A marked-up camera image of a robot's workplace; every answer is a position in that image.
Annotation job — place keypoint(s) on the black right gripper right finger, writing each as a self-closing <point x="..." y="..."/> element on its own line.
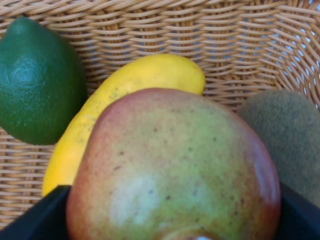
<point x="300" y="219"/>

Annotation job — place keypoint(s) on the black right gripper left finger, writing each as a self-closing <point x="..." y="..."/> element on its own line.
<point x="46" y="220"/>

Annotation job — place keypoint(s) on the brown kiwi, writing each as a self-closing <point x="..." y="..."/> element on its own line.
<point x="289" y="126"/>

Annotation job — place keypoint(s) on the red pomegranate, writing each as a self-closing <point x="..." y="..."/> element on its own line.
<point x="163" y="164"/>

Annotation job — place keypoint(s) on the green lime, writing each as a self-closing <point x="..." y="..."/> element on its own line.
<point x="42" y="83"/>

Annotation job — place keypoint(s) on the yellow mango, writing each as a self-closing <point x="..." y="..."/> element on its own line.
<point x="152" y="71"/>

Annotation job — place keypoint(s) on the orange wicker basket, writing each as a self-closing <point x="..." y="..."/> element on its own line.
<point x="243" y="46"/>

